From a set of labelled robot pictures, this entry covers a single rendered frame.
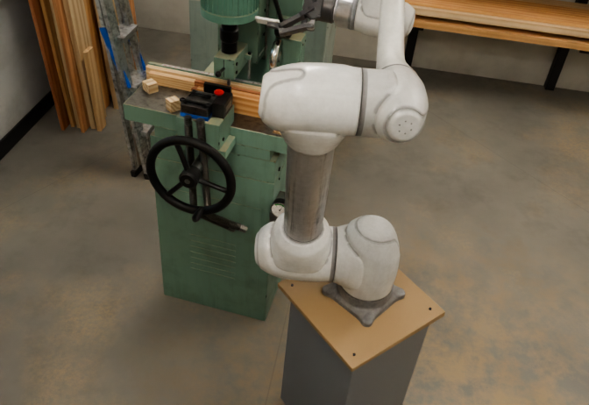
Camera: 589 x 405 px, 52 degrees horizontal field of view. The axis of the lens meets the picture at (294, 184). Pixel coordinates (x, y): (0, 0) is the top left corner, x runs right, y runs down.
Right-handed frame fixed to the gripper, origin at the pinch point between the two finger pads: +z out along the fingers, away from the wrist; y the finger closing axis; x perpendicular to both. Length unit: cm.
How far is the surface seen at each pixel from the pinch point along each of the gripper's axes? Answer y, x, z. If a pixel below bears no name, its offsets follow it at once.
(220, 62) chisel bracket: -13.5, -22.1, 15.4
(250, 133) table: -33.0, -26.5, 1.2
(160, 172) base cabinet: -49, -44, 33
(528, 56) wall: 112, -252, -116
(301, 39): 4.1, -34.7, -5.7
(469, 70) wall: 99, -262, -81
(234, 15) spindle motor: -3.4, -7.7, 10.1
